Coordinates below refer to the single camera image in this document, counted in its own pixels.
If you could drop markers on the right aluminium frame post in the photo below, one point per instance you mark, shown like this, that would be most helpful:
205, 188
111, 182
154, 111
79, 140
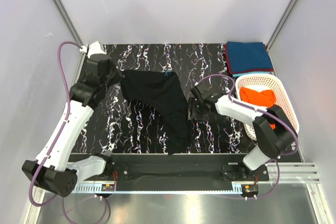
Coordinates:
288, 10

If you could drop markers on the folded light blue t shirt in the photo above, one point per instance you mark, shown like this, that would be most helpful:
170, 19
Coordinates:
253, 72

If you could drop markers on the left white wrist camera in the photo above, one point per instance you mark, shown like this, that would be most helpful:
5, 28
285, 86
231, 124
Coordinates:
92, 49

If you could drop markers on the aluminium frame post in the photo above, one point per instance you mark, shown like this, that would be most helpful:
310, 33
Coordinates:
288, 10
67, 21

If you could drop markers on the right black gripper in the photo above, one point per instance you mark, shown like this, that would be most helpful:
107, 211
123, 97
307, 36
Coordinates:
191, 104

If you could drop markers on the left aluminium frame post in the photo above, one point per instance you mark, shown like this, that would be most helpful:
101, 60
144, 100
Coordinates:
67, 21

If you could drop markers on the slotted cable duct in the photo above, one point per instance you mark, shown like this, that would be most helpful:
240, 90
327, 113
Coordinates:
121, 188

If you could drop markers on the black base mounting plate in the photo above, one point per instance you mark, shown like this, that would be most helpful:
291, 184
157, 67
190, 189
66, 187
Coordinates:
179, 182

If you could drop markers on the white plastic laundry basket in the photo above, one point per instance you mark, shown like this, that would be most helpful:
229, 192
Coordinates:
262, 81

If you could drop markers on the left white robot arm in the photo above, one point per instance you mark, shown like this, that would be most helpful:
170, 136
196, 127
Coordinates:
50, 170

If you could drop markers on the black marble pattern mat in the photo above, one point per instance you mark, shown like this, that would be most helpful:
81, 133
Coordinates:
119, 126

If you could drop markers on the orange t shirt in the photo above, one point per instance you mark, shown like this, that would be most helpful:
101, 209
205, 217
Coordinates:
264, 98

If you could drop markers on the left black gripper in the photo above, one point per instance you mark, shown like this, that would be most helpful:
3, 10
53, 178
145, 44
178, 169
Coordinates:
118, 76

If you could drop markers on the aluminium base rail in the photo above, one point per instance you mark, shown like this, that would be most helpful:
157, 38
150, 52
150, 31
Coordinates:
288, 171

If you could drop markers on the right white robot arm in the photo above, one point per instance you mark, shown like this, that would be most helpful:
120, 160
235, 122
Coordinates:
273, 130

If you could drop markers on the black t shirt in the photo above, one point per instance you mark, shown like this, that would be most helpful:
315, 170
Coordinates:
162, 91

